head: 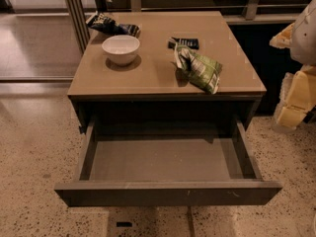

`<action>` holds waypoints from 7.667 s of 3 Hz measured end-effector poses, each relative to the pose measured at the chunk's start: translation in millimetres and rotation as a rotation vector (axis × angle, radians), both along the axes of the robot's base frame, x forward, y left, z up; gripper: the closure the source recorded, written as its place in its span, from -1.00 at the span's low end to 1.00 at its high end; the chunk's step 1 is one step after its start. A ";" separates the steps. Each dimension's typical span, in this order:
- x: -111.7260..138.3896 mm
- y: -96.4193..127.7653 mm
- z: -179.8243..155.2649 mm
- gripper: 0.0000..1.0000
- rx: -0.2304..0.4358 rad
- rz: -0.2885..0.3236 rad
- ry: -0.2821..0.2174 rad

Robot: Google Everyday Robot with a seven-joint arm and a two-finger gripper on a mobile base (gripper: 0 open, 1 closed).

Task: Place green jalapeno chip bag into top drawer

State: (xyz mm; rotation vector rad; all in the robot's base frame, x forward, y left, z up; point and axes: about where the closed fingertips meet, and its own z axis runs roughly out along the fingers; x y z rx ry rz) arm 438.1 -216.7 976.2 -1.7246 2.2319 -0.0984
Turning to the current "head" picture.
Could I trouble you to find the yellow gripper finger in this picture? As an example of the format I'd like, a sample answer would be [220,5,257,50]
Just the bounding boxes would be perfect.
[270,24,294,48]
[276,106,306,128]

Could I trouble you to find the green jalapeno chip bag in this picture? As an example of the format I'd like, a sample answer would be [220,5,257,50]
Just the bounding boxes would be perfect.
[174,43,222,94]

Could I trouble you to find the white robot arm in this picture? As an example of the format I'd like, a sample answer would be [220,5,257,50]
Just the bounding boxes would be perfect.
[270,0,316,132]

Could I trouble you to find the brown drawer cabinet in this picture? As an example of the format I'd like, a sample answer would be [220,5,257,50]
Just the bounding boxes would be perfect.
[68,11,266,129]

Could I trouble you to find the open top drawer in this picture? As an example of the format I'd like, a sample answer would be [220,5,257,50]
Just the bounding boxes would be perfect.
[54,118,282,206]

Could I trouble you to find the dark blue chip bag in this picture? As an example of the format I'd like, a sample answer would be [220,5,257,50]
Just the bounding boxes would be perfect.
[86,12,140,38]

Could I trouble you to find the white ceramic bowl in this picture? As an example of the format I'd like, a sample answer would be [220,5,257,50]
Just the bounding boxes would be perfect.
[102,35,140,66]

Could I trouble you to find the metal railing frame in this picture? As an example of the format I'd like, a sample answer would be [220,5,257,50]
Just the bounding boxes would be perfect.
[91,0,316,26]

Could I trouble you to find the metal vertical post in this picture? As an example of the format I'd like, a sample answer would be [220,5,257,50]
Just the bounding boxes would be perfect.
[65,0,90,53]

